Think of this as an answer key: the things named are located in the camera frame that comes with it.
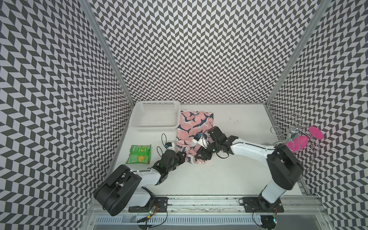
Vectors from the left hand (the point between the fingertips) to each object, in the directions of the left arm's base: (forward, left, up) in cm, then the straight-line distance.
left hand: (186, 154), depth 88 cm
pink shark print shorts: (+26, -4, -1) cm, 26 cm away
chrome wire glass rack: (0, -53, +25) cm, 58 cm away
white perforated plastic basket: (+33, +26, -2) cm, 42 cm away
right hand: (-3, -7, +4) cm, 9 cm away
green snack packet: (+1, +29, 0) cm, 29 cm away
